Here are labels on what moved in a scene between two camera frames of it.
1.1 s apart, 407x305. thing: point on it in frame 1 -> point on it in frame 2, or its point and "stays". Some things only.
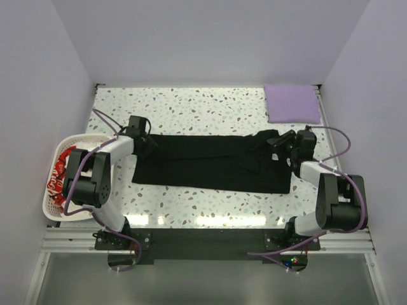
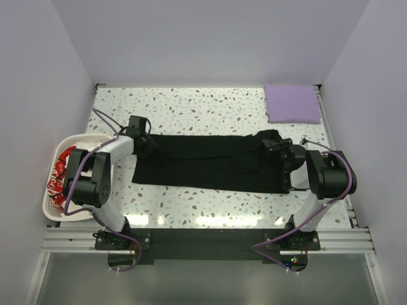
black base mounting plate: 131,248 stays
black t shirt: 242,162 stays
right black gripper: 279,142 -> 272,147
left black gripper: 151,147 stays
